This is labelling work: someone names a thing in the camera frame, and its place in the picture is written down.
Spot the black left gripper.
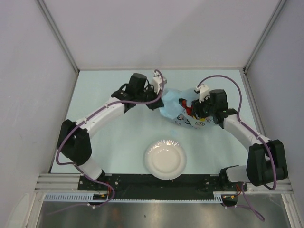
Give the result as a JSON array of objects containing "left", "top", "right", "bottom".
[{"left": 135, "top": 84, "right": 164, "bottom": 111}]

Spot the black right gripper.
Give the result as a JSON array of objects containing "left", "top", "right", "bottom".
[{"left": 192, "top": 93, "right": 216, "bottom": 120}]

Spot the light blue plastic bag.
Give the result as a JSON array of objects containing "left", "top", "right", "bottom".
[{"left": 159, "top": 88, "right": 214, "bottom": 129}]

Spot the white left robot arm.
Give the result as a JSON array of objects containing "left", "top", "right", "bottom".
[{"left": 55, "top": 69, "right": 167, "bottom": 190}]

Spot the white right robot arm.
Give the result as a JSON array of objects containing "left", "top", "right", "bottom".
[{"left": 191, "top": 86, "right": 288, "bottom": 190}]

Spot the white paper plate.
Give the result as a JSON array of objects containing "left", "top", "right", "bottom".
[{"left": 144, "top": 139, "right": 187, "bottom": 181}]

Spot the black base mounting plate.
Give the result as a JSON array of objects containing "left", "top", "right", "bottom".
[{"left": 77, "top": 173, "right": 248, "bottom": 200}]

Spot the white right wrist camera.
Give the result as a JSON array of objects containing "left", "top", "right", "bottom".
[{"left": 194, "top": 84, "right": 210, "bottom": 103}]

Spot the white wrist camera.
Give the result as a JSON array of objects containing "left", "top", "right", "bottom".
[
  {"left": 194, "top": 84, "right": 210, "bottom": 103},
  {"left": 150, "top": 73, "right": 167, "bottom": 94}
]

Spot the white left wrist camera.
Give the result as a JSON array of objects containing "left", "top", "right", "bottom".
[{"left": 150, "top": 73, "right": 167, "bottom": 94}]

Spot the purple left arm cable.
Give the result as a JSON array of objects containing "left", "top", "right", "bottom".
[{"left": 46, "top": 68, "right": 168, "bottom": 216}]

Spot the white slotted cable duct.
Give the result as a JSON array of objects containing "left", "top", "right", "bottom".
[{"left": 44, "top": 192, "right": 108, "bottom": 202}]

